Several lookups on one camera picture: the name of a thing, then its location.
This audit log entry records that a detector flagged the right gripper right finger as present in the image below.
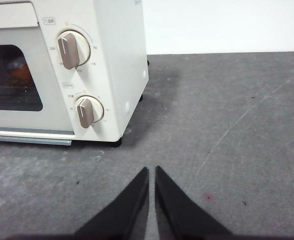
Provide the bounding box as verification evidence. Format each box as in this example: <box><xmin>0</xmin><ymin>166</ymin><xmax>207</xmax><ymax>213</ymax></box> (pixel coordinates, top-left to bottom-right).
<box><xmin>154</xmin><ymin>165</ymin><xmax>234</xmax><ymax>236</ymax></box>

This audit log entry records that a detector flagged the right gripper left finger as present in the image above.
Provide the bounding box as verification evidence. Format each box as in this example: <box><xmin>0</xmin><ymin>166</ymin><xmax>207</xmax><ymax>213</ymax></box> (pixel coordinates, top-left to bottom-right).
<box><xmin>74</xmin><ymin>166</ymin><xmax>150</xmax><ymax>236</ymax></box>

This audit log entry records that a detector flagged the beige round oven knob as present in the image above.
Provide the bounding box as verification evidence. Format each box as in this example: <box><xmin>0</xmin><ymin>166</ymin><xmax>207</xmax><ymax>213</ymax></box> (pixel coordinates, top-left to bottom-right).
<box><xmin>57</xmin><ymin>29</ymin><xmax>91</xmax><ymax>71</ymax></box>
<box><xmin>74</xmin><ymin>94</ymin><xmax>105</xmax><ymax>129</ymax></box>

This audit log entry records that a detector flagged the grey oven crumb tray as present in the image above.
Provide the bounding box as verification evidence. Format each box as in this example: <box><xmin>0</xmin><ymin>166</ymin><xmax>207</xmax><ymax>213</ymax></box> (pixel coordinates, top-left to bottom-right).
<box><xmin>0</xmin><ymin>134</ymin><xmax>72</xmax><ymax>148</ymax></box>

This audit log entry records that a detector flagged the cream Toshiba toaster oven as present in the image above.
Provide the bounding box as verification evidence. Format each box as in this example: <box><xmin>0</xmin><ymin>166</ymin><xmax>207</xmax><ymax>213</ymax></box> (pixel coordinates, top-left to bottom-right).
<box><xmin>0</xmin><ymin>0</ymin><xmax>150</xmax><ymax>148</ymax></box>

